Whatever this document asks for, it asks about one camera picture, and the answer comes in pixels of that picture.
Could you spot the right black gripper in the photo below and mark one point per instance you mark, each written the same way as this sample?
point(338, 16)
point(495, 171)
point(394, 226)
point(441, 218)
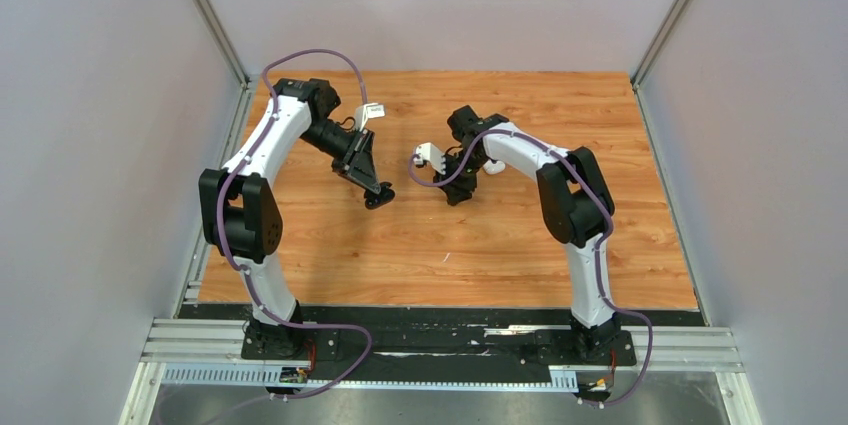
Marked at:
point(458, 190)

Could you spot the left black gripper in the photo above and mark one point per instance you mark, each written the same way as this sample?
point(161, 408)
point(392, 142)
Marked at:
point(362, 170)

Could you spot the black earbud charging case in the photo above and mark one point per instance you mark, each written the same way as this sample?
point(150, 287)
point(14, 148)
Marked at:
point(374, 200)

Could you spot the white earbud charging case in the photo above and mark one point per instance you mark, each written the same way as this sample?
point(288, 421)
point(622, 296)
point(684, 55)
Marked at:
point(492, 167)

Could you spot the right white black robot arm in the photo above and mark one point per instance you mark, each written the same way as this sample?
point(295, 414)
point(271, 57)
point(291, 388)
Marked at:
point(575, 201)

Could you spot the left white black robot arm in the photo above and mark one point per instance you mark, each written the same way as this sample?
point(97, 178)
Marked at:
point(240, 215)

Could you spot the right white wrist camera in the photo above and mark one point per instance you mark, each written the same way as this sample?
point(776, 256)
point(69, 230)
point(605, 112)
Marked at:
point(429, 154)

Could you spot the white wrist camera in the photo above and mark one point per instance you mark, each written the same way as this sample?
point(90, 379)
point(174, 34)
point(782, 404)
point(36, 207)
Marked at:
point(367, 112)
point(429, 154)

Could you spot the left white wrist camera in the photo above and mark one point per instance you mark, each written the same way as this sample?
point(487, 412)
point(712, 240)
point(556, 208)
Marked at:
point(367, 112)

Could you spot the left aluminium corner post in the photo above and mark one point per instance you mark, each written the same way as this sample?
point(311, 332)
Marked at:
point(222, 40)

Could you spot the aluminium corner post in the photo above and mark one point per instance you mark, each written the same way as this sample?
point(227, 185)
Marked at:
point(222, 40)
point(655, 47)

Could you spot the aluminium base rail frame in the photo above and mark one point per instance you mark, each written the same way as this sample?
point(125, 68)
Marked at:
point(421, 365)

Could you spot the right aluminium corner post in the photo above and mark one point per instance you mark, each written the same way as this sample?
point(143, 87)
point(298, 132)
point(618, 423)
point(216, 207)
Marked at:
point(655, 47)

